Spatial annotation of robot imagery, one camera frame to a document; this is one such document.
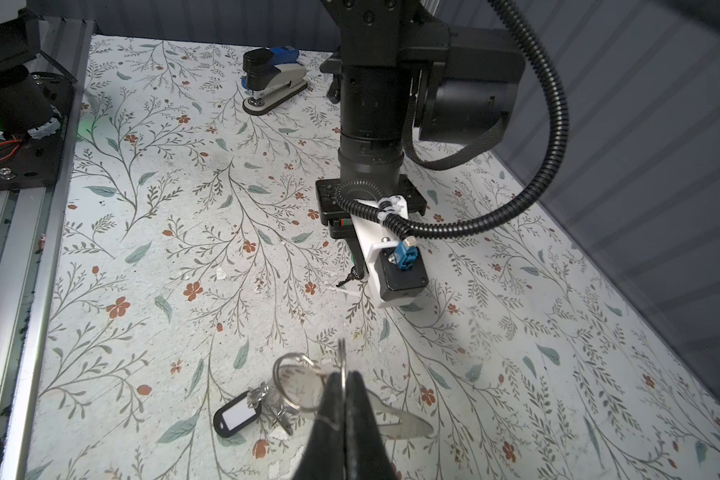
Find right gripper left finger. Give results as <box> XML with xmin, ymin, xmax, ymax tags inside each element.
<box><xmin>293</xmin><ymin>373</ymin><xmax>345</xmax><ymax>480</ymax></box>

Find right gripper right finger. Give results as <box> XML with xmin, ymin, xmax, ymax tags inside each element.
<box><xmin>345</xmin><ymin>372</ymin><xmax>396</xmax><ymax>480</ymax></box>

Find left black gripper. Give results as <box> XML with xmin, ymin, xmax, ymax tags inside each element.
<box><xmin>315</xmin><ymin>175</ymin><xmax>427</xmax><ymax>240</ymax></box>

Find grey strap metal keyring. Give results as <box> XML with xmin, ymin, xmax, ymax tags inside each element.
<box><xmin>271</xmin><ymin>338</ymin><xmax>436</xmax><ymax>440</ymax></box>

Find black tag key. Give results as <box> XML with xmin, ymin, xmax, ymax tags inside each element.
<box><xmin>212</xmin><ymin>385</ymin><xmax>294</xmax><ymax>439</ymax></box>

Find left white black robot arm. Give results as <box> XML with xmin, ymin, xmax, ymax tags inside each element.
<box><xmin>316</xmin><ymin>1</ymin><xmax>525</xmax><ymax>240</ymax></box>

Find blue usb stick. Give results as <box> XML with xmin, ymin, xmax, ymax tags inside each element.
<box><xmin>241</xmin><ymin>46</ymin><xmax>308</xmax><ymax>116</ymax></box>

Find left black corrugated cable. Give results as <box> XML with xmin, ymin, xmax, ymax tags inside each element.
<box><xmin>334</xmin><ymin>0</ymin><xmax>571</xmax><ymax>241</ymax></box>

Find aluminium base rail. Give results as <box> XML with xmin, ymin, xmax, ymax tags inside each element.
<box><xmin>0</xmin><ymin>16</ymin><xmax>95</xmax><ymax>479</ymax></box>

